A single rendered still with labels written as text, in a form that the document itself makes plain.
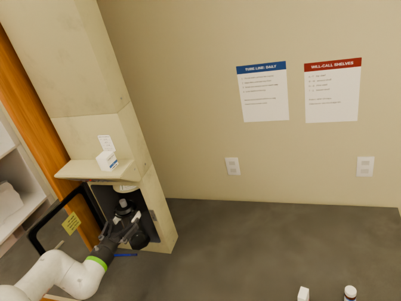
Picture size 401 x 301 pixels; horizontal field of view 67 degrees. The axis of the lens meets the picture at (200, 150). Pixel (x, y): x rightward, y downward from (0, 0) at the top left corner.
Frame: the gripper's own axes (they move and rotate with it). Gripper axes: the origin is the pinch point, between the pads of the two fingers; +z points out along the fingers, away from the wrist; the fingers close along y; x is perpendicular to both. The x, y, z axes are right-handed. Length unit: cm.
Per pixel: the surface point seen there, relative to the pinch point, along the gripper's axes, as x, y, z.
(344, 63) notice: -46, -92, 45
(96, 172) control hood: -30.7, -1.3, -7.5
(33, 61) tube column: -73, 12, 1
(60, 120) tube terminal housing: -50, 13, 1
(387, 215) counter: 26, -112, 36
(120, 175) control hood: -30.8, -13.3, -9.5
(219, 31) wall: -65, -44, 44
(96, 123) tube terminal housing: -47.3, -3.1, 1.4
